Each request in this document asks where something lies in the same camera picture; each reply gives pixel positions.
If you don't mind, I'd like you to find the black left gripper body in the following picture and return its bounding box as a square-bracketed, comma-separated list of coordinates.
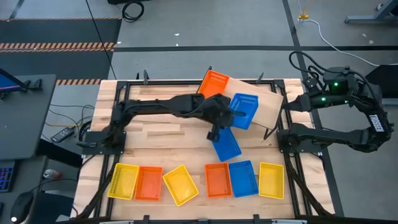
[203, 94, 234, 142]

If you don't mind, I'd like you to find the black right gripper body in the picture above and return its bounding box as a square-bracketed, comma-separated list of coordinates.
[300, 91, 331, 113]

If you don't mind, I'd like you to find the blue plastic basket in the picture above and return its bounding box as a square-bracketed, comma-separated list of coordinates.
[211, 126, 243, 162]
[228, 160, 260, 198]
[228, 93, 259, 131]

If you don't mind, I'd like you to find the orange plastic basket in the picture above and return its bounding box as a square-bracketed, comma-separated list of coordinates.
[134, 166, 164, 202]
[197, 70, 231, 99]
[204, 162, 233, 199]

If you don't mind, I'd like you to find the yellow plastic basket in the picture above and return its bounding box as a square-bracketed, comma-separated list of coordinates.
[107, 162, 140, 201]
[258, 162, 285, 200]
[162, 164, 200, 207]

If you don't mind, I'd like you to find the wooden shelf with black legs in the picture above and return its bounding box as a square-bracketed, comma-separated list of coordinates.
[193, 65, 284, 141]

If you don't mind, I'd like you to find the black box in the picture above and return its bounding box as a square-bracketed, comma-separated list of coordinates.
[365, 64, 398, 107]

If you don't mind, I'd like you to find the gray metal desk leg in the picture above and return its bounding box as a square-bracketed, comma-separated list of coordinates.
[344, 0, 398, 24]

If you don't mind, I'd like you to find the black power adapter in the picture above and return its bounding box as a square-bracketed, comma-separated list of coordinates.
[50, 126, 76, 144]

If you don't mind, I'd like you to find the silver drink can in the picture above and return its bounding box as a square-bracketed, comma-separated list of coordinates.
[42, 169, 62, 181]

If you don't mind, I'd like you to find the dark chair seat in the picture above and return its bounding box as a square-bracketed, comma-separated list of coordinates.
[30, 191, 75, 224]

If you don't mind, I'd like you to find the black side desk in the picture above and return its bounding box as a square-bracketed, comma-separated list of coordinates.
[0, 73, 57, 161]

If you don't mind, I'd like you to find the black keyboard desk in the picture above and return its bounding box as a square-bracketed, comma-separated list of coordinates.
[0, 155, 49, 224]

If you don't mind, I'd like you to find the black computer monitor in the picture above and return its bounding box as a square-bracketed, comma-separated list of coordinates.
[0, 68, 43, 101]

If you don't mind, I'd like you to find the black computer mouse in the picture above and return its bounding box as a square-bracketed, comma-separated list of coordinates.
[10, 190, 35, 223]

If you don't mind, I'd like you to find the backlit keyboard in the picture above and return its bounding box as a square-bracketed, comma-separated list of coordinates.
[0, 161, 16, 193]

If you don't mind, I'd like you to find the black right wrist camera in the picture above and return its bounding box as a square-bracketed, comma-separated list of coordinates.
[303, 76, 318, 91]

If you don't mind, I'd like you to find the black metal table frame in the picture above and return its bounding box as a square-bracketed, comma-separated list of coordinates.
[73, 79, 336, 224]

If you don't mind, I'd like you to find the white floor cable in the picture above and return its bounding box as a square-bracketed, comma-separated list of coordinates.
[303, 18, 381, 67]

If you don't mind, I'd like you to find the coiled black cable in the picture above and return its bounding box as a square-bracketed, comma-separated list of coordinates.
[121, 0, 146, 23]

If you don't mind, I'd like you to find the long thin black cable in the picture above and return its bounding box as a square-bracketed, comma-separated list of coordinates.
[85, 0, 118, 80]

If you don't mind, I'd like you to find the black floor cable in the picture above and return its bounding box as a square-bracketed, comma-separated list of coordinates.
[46, 103, 96, 128]

